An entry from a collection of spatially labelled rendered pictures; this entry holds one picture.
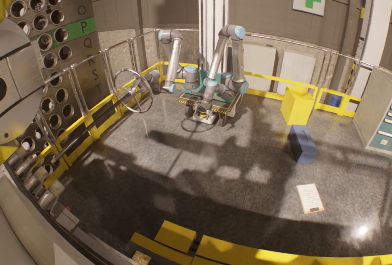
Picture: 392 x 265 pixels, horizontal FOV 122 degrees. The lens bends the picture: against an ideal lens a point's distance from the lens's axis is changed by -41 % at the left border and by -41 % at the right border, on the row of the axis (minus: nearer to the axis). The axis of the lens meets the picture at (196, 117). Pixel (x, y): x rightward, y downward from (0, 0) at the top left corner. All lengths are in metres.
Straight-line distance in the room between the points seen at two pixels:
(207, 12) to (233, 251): 2.16
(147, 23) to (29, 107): 8.93
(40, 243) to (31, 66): 0.32
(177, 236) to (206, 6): 2.11
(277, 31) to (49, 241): 7.57
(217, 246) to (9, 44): 1.00
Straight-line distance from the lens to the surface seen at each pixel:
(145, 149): 2.15
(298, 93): 2.89
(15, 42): 0.41
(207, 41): 2.26
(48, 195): 0.94
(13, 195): 0.51
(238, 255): 0.94
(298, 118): 2.65
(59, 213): 1.02
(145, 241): 0.97
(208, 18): 2.21
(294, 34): 7.58
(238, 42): 1.75
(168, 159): 1.99
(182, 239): 0.94
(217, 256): 0.93
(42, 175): 1.07
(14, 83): 0.40
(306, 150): 2.08
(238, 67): 1.86
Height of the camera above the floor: 1.49
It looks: 37 degrees down
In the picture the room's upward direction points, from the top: 1 degrees counter-clockwise
